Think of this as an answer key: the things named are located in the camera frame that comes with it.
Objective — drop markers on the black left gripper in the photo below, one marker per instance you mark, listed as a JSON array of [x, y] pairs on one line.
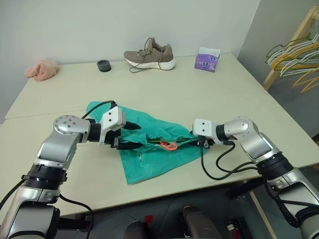
[[112, 139]]

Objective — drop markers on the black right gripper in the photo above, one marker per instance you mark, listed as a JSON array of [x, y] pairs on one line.
[[205, 142]]

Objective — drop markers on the green shorts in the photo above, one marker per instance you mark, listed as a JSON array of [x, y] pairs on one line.
[[154, 161]]

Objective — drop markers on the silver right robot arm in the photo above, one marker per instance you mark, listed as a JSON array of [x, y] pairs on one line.
[[259, 147]]

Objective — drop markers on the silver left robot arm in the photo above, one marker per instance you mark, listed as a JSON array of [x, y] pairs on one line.
[[62, 149]]

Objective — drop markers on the brown rounded shape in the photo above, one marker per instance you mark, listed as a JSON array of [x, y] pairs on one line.
[[197, 221]]

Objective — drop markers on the purple tissue pack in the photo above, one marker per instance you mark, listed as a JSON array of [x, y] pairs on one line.
[[207, 62]]

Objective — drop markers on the small red piece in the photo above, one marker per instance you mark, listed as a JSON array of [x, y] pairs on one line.
[[148, 219]]

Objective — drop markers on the taupe sneaker white sole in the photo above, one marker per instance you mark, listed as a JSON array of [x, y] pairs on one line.
[[159, 53]]

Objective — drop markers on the dark rounded shape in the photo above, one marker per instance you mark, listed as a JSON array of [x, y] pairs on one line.
[[135, 230]]

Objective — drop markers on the wooden table leg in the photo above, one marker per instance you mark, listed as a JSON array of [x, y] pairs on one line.
[[261, 214]]

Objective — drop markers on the pink fluffy cloth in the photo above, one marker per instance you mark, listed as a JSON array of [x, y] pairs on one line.
[[42, 71]]

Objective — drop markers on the wooden clothes rack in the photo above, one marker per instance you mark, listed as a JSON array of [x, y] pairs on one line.
[[302, 27]]

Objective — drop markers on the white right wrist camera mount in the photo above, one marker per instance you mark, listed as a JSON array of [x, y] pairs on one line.
[[204, 127]]

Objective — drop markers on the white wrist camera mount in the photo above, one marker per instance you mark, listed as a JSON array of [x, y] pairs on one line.
[[113, 119], [204, 127]]

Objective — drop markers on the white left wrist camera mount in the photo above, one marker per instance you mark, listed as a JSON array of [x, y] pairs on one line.
[[113, 119]]

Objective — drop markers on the black table bracket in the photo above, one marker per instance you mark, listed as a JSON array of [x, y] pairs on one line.
[[74, 223], [245, 188]]

